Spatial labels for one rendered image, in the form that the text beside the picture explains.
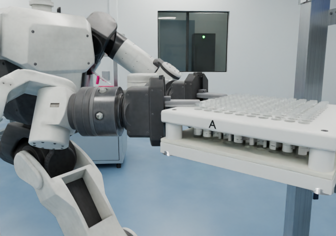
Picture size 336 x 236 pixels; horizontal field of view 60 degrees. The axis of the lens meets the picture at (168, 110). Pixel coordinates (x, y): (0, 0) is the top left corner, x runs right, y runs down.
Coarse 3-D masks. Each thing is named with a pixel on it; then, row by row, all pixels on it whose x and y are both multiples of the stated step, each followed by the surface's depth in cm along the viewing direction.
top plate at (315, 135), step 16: (176, 112) 44; (192, 112) 44; (208, 112) 44; (208, 128) 41; (224, 128) 40; (240, 128) 38; (256, 128) 37; (272, 128) 36; (288, 128) 35; (304, 128) 35; (320, 128) 35; (304, 144) 34; (320, 144) 33
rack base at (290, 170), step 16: (192, 128) 53; (160, 144) 47; (176, 144) 45; (192, 144) 43; (208, 144) 43; (224, 144) 44; (208, 160) 42; (224, 160) 40; (240, 160) 39; (256, 160) 38; (272, 160) 37; (288, 160) 37; (304, 160) 37; (272, 176) 37; (288, 176) 35; (304, 176) 34; (320, 176) 33
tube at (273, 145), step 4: (272, 112) 39; (276, 112) 40; (280, 112) 40; (272, 116) 39; (276, 116) 39; (280, 116) 39; (272, 144) 40; (276, 144) 40; (272, 148) 40; (276, 148) 40; (272, 152) 40; (276, 152) 40
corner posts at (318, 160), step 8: (168, 128) 46; (176, 128) 45; (168, 136) 46; (176, 136) 46; (312, 152) 34; (320, 152) 33; (328, 152) 33; (312, 160) 34; (320, 160) 33; (328, 160) 33; (312, 168) 34; (320, 168) 33; (328, 168) 33
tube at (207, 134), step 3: (204, 105) 45; (207, 105) 45; (210, 105) 45; (204, 108) 45; (207, 108) 45; (210, 108) 45; (204, 129) 46; (204, 132) 46; (207, 132) 46; (210, 132) 46; (204, 135) 46; (207, 135) 46; (210, 135) 46; (204, 138) 46; (207, 138) 46; (210, 138) 46
